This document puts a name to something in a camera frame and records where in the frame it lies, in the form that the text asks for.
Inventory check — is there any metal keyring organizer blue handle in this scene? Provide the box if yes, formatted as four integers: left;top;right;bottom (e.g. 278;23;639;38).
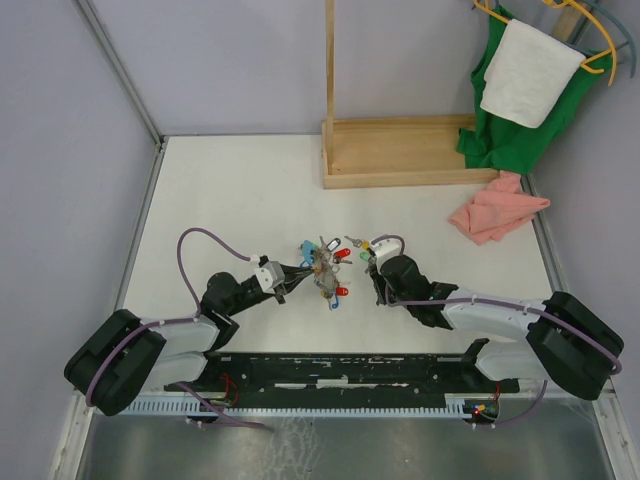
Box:
299;237;351;311

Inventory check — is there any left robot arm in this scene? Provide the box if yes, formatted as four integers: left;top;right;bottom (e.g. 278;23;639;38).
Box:
64;260;312;416

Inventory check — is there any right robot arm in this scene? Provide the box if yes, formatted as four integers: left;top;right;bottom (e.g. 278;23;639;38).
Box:
367;255;624;401

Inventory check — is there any key with green tag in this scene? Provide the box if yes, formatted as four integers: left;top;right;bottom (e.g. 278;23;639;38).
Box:
359;250;375;272

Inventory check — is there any key with yellow tag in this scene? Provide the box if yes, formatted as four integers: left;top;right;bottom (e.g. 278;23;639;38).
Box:
344;236;371;252

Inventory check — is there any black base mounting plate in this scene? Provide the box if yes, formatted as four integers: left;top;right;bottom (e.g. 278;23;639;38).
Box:
187;352;519;399

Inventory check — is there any pink cloth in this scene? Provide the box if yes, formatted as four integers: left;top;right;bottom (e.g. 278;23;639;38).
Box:
448;171;551;246

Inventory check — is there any green shirt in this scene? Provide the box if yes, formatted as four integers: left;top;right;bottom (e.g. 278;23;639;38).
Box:
457;5;613;175

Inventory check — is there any white towel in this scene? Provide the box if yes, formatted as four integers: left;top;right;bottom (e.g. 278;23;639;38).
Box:
480;19;586;129

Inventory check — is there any yellow clothes hanger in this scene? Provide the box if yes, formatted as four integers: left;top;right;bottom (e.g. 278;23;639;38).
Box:
472;0;619;87

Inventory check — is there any teal clothes hanger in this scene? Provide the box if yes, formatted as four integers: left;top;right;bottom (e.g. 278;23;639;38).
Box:
574;0;637;79

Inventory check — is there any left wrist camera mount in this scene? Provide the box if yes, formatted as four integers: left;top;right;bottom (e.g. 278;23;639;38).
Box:
249;255;285;295

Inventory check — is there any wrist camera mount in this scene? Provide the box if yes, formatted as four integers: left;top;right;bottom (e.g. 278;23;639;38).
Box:
370;234;406;263
249;255;285;295

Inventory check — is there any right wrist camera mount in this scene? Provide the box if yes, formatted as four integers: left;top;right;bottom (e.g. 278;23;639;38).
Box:
370;234;406;263

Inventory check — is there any wooden rack frame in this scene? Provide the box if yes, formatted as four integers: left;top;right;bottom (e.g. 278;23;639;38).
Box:
322;1;499;189

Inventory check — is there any white cable duct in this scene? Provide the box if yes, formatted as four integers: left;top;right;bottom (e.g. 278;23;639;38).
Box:
119;393;476;417

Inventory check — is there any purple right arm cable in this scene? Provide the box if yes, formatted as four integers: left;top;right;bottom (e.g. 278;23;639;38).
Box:
372;233;624;429

